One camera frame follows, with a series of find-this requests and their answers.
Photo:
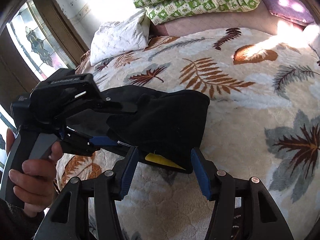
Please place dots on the pink quilted bed sheet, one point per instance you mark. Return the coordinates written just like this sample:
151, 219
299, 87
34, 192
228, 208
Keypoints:
259, 19

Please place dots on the black pants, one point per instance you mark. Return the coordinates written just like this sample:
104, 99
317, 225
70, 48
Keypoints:
172, 135

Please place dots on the stained glass wooden door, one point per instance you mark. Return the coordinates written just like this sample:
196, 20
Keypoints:
37, 39

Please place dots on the dark fuzzy sleeve forearm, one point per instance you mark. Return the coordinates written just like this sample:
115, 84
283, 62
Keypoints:
15, 224

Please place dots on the white floral pillow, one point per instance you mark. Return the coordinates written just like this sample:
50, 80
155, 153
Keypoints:
116, 38

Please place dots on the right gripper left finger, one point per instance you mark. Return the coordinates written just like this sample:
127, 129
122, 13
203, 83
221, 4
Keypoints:
68, 217

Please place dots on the person's left hand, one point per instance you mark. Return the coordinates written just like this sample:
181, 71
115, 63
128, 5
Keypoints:
35, 185

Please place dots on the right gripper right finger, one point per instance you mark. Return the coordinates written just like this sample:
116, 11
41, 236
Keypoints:
243, 209

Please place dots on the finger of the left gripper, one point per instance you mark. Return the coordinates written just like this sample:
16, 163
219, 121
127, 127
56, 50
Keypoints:
147, 100
108, 144

